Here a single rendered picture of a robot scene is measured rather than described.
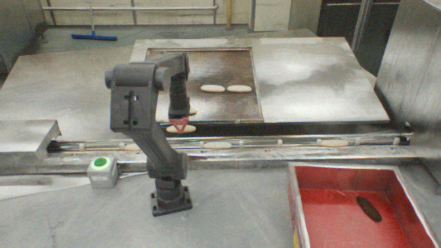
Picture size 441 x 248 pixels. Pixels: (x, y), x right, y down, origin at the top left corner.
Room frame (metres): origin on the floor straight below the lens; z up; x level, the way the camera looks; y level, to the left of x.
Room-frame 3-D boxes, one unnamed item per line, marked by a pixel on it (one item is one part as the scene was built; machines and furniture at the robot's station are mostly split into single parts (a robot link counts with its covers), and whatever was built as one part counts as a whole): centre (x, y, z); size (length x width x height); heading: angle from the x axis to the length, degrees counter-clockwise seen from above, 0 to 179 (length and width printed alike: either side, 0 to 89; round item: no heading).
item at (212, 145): (0.92, 0.02, 0.86); 0.10 x 0.04 x 0.01; 92
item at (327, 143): (0.93, -0.40, 0.86); 0.10 x 0.04 x 0.01; 92
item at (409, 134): (0.94, -0.65, 0.89); 0.06 x 0.01 x 0.06; 2
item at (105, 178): (0.78, 0.38, 0.84); 0.08 x 0.08 x 0.11; 2
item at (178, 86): (0.93, 0.14, 1.10); 0.07 x 0.06 x 0.07; 177
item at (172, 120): (0.92, 0.14, 0.97); 0.07 x 0.07 x 0.09; 2
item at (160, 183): (0.71, 0.16, 0.94); 0.09 x 0.05 x 0.10; 177
